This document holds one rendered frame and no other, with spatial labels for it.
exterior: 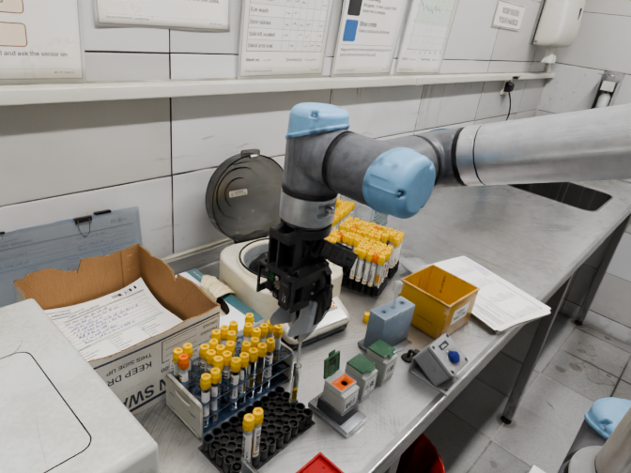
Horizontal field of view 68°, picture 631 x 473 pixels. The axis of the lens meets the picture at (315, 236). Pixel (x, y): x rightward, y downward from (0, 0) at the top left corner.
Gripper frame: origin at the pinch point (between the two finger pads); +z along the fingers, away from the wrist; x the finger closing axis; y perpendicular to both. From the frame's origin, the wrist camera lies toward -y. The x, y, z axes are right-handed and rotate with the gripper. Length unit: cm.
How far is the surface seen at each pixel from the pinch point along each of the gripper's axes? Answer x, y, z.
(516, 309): 16, -65, 16
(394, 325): 2.5, -27.0, 10.3
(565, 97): -34, -247, -18
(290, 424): 3.0, 3.4, 15.6
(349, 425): 9.6, -4.3, 16.1
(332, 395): 5.7, -3.5, 11.8
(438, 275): -1, -52, 10
